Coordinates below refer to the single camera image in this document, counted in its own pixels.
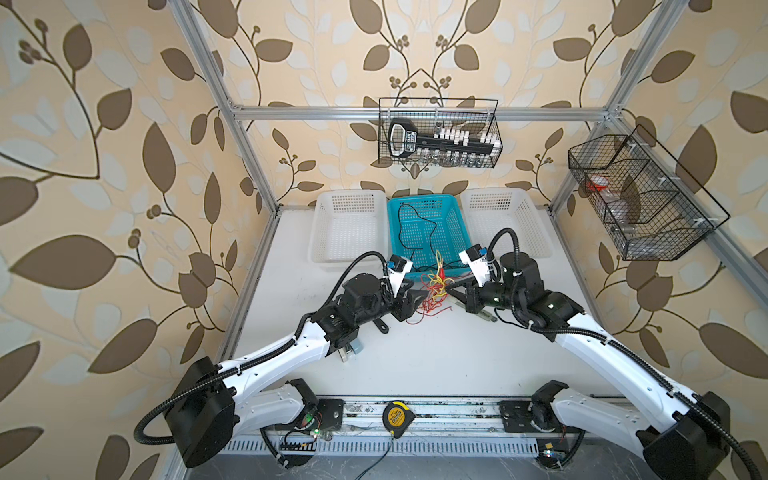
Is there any red cable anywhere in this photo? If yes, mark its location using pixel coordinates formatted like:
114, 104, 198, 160
405, 263, 457, 326

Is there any yellow cable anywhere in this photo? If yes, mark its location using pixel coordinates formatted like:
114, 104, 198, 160
427, 249, 457, 304

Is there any black cable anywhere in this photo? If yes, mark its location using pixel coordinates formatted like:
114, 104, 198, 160
398, 203, 457, 275

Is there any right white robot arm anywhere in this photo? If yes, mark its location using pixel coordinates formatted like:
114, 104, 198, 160
452, 245, 762, 479

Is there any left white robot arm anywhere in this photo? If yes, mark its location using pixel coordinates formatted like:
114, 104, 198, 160
133, 273, 427, 468

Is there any green utility knife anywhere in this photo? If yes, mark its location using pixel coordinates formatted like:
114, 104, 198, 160
456, 302, 498, 323

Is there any green pipe wrench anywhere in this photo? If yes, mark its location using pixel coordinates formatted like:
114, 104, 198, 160
373, 318, 390, 334

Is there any grey blue stapler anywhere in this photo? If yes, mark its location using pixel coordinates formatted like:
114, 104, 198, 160
338, 339, 363, 363

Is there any teal plastic basket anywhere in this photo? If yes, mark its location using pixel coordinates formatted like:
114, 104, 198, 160
387, 194, 471, 283

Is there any left white plastic basket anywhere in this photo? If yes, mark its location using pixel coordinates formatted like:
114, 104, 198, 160
307, 190, 391, 267

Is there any white plastic basket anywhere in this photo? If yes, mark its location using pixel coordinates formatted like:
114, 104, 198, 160
307, 190, 391, 267
459, 188, 554, 259

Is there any right white plastic basket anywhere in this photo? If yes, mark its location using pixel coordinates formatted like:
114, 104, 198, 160
459, 188, 554, 259

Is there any yellow tape measure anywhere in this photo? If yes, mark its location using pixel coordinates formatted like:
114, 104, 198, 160
382, 401, 416, 439

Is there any red item in basket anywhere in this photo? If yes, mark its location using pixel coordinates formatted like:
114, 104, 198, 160
584, 175, 610, 194

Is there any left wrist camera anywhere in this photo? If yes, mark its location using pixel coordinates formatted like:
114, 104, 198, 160
387, 254, 413, 296

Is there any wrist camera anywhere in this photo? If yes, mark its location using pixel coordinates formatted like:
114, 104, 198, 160
387, 254, 413, 296
459, 244, 495, 287

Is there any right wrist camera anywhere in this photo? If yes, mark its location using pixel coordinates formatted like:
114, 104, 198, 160
459, 244, 495, 287

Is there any right black wire basket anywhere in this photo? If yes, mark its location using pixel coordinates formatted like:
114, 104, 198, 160
568, 124, 731, 261

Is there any black wire basket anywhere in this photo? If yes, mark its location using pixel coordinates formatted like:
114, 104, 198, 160
377, 96, 504, 169
568, 124, 731, 261

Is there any back black wire basket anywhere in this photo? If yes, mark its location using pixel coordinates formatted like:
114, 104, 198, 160
377, 96, 504, 169

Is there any aluminium frame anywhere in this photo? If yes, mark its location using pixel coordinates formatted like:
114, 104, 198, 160
149, 0, 768, 480

